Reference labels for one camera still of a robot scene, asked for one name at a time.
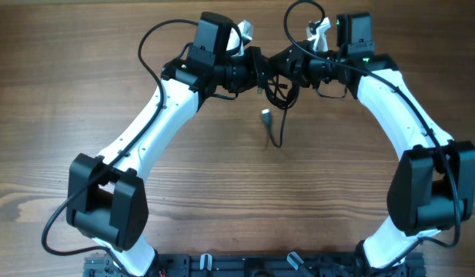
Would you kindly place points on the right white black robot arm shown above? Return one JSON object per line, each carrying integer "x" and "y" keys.
{"x": 434, "y": 184}

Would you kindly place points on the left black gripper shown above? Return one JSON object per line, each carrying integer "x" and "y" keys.
{"x": 255, "y": 65}

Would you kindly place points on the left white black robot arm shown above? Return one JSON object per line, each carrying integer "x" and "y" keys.
{"x": 106, "y": 193}

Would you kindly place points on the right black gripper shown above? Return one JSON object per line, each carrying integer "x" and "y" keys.
{"x": 295, "y": 64}

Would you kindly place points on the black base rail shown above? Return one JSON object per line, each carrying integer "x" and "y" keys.
{"x": 324, "y": 264}

